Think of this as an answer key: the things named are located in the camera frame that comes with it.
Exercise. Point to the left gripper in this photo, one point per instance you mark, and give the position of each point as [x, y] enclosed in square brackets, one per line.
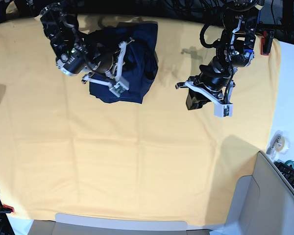
[204, 89]

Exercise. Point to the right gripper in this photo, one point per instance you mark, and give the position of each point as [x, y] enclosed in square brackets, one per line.
[110, 65]

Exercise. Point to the navy blue long-sleeve shirt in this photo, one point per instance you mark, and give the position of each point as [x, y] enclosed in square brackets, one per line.
[140, 66]

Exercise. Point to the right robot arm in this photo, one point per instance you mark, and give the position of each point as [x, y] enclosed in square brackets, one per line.
[76, 52]

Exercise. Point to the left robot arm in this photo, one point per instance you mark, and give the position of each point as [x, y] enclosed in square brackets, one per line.
[234, 49]

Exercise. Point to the yellow table cloth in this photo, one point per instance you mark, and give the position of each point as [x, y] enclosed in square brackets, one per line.
[64, 151]

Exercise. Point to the red clamp top right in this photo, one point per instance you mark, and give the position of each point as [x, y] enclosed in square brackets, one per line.
[266, 42]

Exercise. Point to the red clamp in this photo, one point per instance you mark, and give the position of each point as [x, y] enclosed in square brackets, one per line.
[266, 42]
[6, 209]

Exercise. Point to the clear tape dispenser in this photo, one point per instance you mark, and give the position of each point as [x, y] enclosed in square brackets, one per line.
[279, 144]

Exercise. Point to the green tape roll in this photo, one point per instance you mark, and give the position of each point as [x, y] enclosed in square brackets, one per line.
[290, 163]

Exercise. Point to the red clamp bottom left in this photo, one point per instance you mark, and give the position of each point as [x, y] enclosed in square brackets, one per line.
[6, 209]

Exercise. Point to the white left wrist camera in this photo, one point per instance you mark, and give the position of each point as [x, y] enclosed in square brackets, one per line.
[223, 110]

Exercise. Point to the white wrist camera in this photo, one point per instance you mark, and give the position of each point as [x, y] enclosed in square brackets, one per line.
[223, 110]
[118, 88]

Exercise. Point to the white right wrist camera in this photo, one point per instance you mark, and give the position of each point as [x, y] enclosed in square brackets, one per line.
[118, 88]

